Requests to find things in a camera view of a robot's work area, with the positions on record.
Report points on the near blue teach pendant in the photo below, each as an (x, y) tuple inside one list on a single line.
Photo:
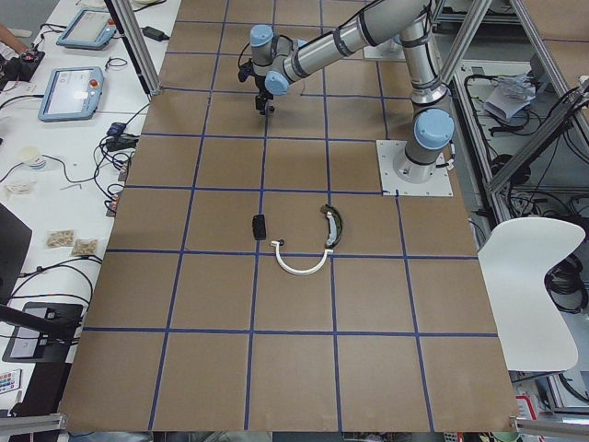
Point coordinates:
[(72, 94)]

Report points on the blue teach pendant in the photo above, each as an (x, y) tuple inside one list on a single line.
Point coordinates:
[(72, 94), (90, 29)]

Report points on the black monitor stand base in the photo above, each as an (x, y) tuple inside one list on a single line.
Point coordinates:
[(43, 332)]

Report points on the far blue teach pendant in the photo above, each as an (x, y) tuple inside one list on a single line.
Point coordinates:
[(90, 29)]

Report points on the small black plastic part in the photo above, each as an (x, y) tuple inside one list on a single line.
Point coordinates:
[(259, 230)]

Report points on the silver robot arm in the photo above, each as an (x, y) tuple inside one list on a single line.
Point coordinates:
[(322, 134)]

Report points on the white curved plastic bracket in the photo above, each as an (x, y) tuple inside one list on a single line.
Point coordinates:
[(300, 266)]

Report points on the white paper cup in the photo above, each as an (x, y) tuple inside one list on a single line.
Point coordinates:
[(32, 157)]

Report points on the black power adapter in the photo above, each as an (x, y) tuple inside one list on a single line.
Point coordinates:
[(154, 34)]

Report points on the bag of small parts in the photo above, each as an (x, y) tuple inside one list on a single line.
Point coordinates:
[(60, 239)]

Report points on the olive green brake shoe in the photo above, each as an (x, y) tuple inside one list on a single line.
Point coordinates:
[(335, 223)]

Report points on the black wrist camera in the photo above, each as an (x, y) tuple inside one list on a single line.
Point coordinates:
[(244, 71)]

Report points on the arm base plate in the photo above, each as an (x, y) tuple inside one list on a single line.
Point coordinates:
[(388, 51), (400, 177)]

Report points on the aluminium frame post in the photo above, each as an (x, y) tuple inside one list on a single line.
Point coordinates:
[(133, 40)]

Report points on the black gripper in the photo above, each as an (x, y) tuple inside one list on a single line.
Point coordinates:
[(262, 98)]

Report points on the white plastic chair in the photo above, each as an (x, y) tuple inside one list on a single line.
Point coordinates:
[(514, 261)]

